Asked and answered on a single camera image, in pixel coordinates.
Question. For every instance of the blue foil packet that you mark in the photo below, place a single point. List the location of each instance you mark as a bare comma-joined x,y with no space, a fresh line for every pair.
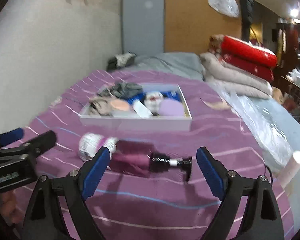
171,95
140,97

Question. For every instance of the person's hand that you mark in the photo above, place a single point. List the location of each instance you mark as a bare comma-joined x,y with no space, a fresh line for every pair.
8,207

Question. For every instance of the clear plastic sheet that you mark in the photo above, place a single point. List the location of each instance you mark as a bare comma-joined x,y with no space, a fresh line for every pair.
264,129

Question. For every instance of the purple round sponge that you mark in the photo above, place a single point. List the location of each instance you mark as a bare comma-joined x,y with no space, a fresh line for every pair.
171,107

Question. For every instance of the black white crumpled cloth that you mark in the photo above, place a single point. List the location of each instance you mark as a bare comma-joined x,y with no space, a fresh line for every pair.
120,61

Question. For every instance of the white face mask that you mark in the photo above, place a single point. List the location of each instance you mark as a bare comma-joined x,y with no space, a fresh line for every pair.
141,110

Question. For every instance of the red folded quilt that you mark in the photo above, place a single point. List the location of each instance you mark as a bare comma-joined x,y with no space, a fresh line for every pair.
256,60

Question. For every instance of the green plaid cloth pouch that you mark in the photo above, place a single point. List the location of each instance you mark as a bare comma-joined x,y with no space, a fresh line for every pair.
122,90

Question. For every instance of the brown wooden headboard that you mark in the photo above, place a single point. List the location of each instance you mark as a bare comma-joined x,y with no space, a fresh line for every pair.
190,23

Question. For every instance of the white plush dog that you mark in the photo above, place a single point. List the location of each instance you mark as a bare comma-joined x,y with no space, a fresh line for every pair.
152,101

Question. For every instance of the purple refill pouch bottle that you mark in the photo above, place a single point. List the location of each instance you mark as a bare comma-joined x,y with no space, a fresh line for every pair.
132,157

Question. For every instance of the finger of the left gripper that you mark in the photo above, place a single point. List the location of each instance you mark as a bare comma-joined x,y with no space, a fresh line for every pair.
11,136
36,146

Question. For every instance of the purple striped bed sheet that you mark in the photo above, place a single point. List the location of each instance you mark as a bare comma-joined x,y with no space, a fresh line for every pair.
162,206

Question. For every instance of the white cardboard box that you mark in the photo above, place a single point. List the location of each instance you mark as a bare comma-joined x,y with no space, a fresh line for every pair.
136,123

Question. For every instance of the grey pillow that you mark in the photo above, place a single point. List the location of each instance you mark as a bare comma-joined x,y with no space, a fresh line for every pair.
186,65

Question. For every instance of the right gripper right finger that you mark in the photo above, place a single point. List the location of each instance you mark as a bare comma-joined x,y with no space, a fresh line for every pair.
261,217

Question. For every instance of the grey upright mattress board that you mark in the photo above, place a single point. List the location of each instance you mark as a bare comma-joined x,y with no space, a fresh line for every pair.
143,26

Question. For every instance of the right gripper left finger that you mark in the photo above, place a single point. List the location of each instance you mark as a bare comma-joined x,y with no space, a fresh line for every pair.
44,219

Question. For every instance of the peach puff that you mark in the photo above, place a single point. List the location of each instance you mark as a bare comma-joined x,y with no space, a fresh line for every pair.
118,105

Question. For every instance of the beige plaid cloth pouch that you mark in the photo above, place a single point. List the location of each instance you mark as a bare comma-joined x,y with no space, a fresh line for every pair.
100,106

